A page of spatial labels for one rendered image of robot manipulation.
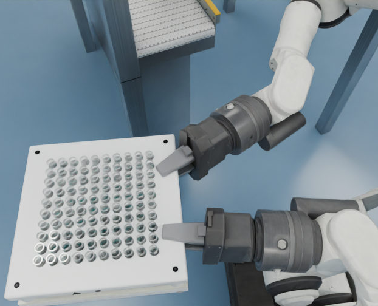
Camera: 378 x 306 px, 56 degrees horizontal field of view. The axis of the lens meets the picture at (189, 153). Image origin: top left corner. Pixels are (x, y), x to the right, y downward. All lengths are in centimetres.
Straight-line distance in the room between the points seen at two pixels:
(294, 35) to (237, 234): 40
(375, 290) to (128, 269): 32
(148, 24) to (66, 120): 103
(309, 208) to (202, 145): 19
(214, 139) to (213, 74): 162
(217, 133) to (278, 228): 18
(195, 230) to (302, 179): 135
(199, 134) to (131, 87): 55
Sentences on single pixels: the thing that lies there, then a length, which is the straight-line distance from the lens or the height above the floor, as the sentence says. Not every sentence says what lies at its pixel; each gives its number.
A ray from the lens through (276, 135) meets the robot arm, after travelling 66.
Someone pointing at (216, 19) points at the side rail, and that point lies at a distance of 115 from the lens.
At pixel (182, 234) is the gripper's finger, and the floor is 105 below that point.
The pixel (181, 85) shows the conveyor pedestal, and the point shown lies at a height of 48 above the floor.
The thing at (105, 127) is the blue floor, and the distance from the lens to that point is 197.
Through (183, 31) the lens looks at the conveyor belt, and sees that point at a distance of 114.
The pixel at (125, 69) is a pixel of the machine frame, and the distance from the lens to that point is 102.
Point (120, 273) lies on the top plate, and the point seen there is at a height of 104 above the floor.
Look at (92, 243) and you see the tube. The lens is 55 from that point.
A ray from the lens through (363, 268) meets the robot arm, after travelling 52.
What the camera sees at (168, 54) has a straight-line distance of 118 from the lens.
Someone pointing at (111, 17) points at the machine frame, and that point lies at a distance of 91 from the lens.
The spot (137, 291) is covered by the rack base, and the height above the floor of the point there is 100.
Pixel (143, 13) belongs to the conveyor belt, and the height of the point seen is 83.
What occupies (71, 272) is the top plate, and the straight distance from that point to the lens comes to 54.
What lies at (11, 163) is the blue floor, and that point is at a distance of 200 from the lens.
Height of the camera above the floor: 154
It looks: 57 degrees down
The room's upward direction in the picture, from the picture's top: straight up
